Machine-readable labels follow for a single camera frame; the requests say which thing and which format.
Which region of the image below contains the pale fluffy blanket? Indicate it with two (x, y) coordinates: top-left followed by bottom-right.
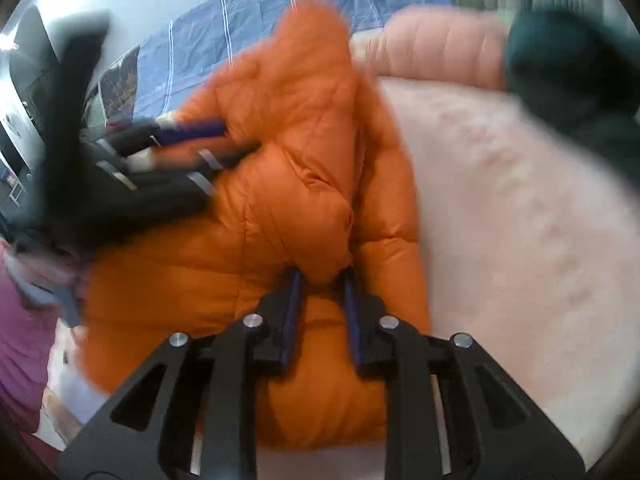
(40, 77), (637, 480)

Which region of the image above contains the orange puffer jacket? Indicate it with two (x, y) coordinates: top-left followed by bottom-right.
(80, 0), (434, 453)

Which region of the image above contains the dark floral pillow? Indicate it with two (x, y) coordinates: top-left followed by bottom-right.
(85, 45), (142, 127)

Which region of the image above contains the dark green cloth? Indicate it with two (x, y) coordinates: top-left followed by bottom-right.
(502, 5), (640, 173)

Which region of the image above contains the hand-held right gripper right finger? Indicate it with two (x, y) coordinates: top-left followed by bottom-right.
(341, 266), (586, 480)

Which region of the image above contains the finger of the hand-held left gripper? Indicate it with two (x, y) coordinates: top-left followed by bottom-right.
(187, 139), (262, 173)
(149, 116), (229, 147)

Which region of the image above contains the pink puffer jacket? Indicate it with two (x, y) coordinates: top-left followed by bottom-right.
(350, 5), (517, 92)

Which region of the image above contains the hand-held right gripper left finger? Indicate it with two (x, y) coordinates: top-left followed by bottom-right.
(55, 267), (305, 480)

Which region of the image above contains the blue plaid bed sheet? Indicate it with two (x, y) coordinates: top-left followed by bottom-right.
(132, 0), (453, 122)

